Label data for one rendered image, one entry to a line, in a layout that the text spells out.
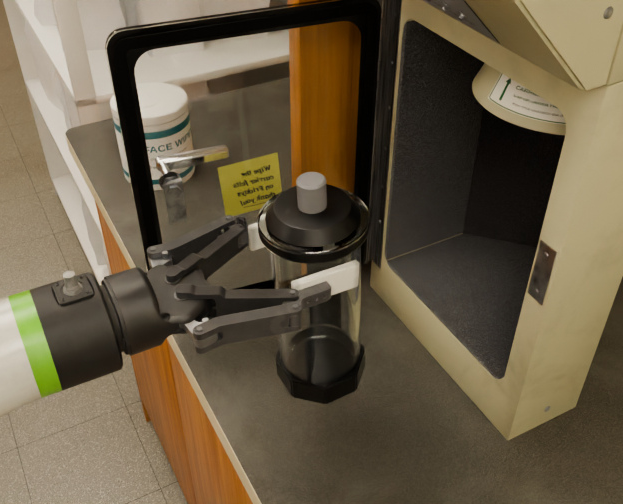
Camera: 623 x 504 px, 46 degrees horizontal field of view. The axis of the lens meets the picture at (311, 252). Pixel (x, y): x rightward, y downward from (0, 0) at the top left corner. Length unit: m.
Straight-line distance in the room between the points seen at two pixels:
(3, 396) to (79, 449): 1.52
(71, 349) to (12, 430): 1.63
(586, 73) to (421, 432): 0.50
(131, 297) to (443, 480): 0.44
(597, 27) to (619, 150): 0.14
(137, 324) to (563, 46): 0.41
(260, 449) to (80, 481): 1.23
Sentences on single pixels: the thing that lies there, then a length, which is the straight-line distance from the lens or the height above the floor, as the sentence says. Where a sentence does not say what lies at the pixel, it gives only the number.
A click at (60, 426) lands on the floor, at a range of 2.22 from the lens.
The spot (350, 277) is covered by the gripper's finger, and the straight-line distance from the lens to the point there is 0.70.
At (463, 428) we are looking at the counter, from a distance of 0.95.
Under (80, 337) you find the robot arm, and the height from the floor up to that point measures 1.25.
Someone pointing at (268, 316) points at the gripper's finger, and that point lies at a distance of 0.64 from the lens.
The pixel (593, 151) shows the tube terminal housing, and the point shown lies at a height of 1.35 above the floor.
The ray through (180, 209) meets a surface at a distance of 0.88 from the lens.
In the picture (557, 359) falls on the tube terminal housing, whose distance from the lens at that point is 0.88.
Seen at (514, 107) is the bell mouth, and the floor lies 1.33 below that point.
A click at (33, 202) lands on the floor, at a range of 3.10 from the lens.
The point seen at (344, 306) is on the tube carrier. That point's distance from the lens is 0.73.
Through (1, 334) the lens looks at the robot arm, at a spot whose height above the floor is 1.26.
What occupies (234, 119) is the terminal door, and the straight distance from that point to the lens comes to 0.85.
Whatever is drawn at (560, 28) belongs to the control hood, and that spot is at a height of 1.47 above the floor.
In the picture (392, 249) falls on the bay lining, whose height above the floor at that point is 1.03.
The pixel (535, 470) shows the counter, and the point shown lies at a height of 0.94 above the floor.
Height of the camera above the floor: 1.68
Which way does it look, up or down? 39 degrees down
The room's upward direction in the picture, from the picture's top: straight up
